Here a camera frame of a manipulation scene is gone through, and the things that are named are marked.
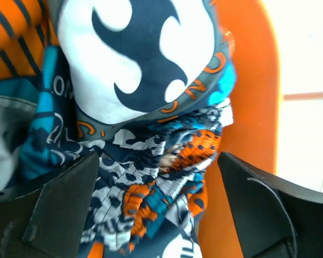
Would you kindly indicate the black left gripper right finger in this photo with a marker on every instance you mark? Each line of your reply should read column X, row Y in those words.
column 272, row 216

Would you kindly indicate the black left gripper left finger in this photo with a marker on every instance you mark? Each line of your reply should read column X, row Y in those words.
column 45, row 217

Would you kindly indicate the colourful patterned shorts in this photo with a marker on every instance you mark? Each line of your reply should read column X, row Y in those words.
column 143, row 84

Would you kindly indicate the orange plastic basket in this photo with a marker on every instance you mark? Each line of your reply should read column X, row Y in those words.
column 255, row 103

